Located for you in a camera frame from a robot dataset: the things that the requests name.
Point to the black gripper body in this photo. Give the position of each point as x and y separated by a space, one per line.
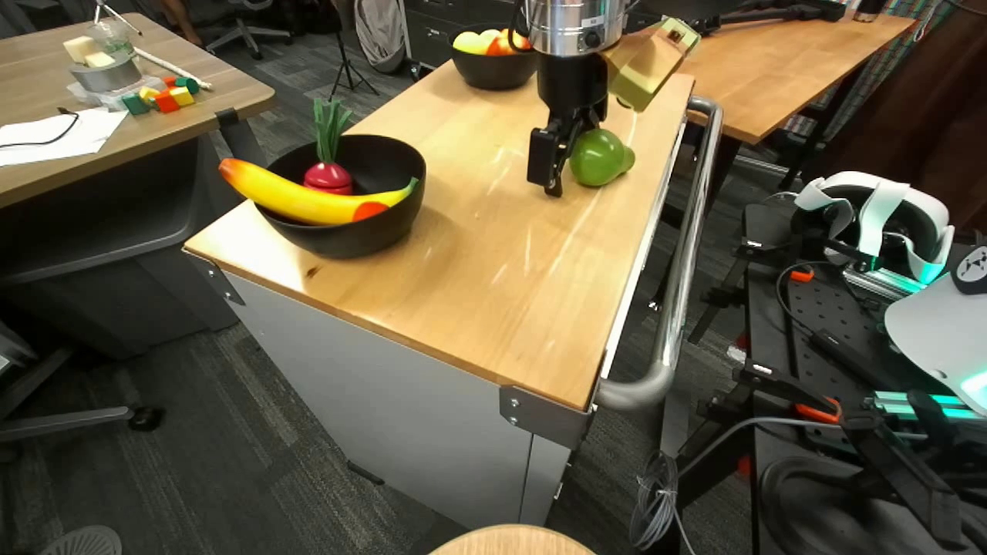
573 81

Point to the green apple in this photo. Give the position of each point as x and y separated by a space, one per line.
599 159

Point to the red radish with green leaves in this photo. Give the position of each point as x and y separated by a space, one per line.
327 175

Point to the yellow toy banana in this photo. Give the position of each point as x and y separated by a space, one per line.
296 200

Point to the black bowl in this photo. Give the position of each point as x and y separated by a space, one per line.
397 170
496 74

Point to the wooden table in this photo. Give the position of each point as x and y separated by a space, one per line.
781 67

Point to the white mesh cloth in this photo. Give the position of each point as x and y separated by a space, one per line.
382 31

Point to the black floor tripod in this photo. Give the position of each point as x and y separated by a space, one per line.
347 57

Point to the metal tool cart wooden top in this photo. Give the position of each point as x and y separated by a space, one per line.
413 411

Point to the white VR headset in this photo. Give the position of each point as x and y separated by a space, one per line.
874 226

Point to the black breadboard table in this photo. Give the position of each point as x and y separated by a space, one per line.
821 341

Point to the dark brown chair back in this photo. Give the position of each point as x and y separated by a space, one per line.
915 104

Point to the yellow toy block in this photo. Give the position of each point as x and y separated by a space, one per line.
182 97

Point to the round wooden stool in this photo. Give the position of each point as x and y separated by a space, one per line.
512 541

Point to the red toy block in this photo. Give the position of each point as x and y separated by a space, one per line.
166 104

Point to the white stick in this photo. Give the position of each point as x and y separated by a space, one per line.
171 68

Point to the green toy block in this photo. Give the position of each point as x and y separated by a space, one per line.
134 104

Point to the clear plastic container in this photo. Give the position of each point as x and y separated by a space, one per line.
104 58

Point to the white paper sheets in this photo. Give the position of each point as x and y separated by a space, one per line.
50 140

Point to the wooden office desk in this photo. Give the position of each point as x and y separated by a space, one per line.
42 73

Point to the black office chair base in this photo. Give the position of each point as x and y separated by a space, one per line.
72 416

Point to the grey chair seat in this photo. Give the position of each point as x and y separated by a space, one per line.
65 541

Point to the orange green wrist camera box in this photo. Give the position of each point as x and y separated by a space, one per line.
648 64

